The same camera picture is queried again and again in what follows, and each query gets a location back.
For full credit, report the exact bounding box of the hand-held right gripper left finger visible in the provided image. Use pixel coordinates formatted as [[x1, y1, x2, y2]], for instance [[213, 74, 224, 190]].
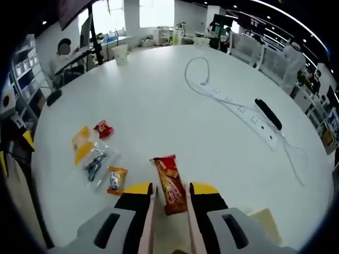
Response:
[[50, 182, 153, 254]]

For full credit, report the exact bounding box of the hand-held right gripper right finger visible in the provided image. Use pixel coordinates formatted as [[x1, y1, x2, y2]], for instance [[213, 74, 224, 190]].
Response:
[[192, 182, 296, 254]]

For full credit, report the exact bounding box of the small orange food packet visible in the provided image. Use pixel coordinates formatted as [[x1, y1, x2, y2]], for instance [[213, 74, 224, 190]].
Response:
[[106, 166, 129, 196]]

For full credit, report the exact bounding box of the red-brown food bar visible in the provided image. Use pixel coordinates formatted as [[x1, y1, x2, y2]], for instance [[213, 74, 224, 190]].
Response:
[[149, 154, 189, 216]]

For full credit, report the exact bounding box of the yellow bread food packet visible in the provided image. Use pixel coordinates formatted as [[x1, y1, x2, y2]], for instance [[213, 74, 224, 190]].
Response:
[[72, 125, 94, 166]]

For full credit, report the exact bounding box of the clear dark cookie food packet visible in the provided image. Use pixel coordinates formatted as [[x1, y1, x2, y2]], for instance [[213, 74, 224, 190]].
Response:
[[83, 141, 120, 193]]

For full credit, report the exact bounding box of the beige food container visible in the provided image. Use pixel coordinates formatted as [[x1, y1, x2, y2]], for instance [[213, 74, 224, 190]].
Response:
[[248, 207, 283, 246]]

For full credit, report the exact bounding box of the small red food packet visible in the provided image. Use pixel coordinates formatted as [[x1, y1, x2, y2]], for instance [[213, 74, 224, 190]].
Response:
[[93, 119, 115, 139]]

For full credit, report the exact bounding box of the white storage shelf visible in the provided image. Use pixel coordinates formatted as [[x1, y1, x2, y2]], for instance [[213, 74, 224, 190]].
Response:
[[9, 33, 53, 122]]

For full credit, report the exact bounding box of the black soft case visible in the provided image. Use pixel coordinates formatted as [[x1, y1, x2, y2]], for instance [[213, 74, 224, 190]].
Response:
[[46, 89, 63, 107]]

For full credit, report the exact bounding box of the black oblong remote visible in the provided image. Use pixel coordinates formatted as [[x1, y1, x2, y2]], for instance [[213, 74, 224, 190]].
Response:
[[254, 98, 282, 131]]

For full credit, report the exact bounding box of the grey monitor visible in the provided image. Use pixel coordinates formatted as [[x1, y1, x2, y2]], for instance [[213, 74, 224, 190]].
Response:
[[78, 12, 94, 51]]

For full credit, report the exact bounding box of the black monitor stand pole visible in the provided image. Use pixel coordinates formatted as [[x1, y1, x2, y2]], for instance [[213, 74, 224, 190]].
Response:
[[88, 5, 104, 66]]

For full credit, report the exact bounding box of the large dark hanging screen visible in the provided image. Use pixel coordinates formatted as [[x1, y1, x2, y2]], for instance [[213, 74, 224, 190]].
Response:
[[58, 0, 94, 31]]

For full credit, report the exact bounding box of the white paper cup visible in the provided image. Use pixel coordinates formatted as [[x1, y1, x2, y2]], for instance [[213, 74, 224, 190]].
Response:
[[111, 44, 130, 65]]

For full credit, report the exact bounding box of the white mesh chair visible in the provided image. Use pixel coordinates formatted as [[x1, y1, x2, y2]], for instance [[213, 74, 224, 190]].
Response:
[[229, 33, 265, 71], [258, 47, 289, 80]]

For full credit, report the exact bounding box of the small hanging display screen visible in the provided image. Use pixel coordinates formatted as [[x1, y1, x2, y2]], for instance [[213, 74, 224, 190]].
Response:
[[237, 13, 269, 29]]

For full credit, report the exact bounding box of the curved ceiling strip light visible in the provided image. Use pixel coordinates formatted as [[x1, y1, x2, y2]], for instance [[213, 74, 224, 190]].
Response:
[[248, 0, 329, 51]]

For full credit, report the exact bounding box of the white power strip with cable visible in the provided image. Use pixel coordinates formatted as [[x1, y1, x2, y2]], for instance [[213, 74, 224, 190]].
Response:
[[184, 56, 309, 187]]

